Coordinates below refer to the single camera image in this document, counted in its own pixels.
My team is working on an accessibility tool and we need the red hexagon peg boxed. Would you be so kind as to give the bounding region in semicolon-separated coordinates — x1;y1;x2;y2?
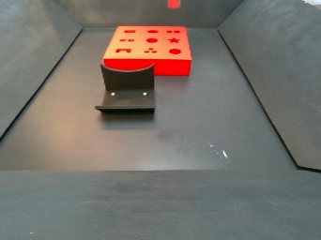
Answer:
169;0;181;8

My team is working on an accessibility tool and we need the red shape sorter block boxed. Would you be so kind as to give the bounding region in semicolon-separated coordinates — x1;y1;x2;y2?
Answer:
103;26;192;76

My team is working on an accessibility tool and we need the black curved holder stand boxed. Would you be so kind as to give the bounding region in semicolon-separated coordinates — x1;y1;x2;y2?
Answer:
95;65;156;112

